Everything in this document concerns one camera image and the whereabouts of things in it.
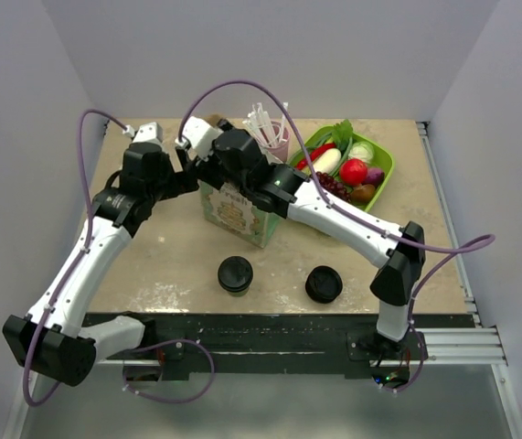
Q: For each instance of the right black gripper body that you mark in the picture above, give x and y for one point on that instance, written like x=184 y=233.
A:
x=214 y=170

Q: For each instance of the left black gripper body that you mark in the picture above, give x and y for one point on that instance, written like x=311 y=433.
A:
x=171 y=183

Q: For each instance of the printed paper takeout bag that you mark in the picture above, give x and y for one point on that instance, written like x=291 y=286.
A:
x=229 y=210

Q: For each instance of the black plastic cup lid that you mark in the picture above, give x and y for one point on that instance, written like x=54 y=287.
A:
x=235 y=271

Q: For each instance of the green paper coffee cup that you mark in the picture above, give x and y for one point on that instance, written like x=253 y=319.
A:
x=236 y=291

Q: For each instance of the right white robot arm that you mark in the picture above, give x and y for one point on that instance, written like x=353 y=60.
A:
x=394 y=250

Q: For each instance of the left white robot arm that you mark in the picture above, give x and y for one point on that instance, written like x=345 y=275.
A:
x=51 y=339

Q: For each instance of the stack of pulp carriers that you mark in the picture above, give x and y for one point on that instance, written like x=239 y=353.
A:
x=220 y=122

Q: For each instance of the pink straw holder cup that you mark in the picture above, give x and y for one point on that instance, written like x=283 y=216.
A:
x=280 y=146

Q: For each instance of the red chili pepper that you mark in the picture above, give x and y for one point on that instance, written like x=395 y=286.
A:
x=315 y=154

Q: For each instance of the white radish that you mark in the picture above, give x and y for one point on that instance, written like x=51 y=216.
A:
x=327 y=162

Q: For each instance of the purple grape bunch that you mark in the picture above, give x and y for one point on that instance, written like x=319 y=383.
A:
x=333 y=186

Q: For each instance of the green leafy vegetable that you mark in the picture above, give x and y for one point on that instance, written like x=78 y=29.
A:
x=342 y=135

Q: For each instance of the red tomato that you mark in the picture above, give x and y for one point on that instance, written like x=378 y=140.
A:
x=353 y=172

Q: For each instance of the green cabbage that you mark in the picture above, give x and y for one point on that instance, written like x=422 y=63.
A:
x=363 y=151

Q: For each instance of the green plastic tray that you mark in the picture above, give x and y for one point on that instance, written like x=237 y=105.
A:
x=383 y=159

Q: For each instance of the stack of black lids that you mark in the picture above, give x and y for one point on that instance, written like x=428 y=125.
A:
x=323 y=284

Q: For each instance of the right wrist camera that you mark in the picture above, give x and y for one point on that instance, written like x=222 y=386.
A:
x=198 y=136

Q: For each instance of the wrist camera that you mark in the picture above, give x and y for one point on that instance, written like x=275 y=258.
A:
x=151 y=133
x=198 y=136

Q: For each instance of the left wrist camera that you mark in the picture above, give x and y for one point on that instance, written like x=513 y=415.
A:
x=151 y=133

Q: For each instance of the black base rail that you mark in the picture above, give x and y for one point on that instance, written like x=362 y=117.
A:
x=318 y=344

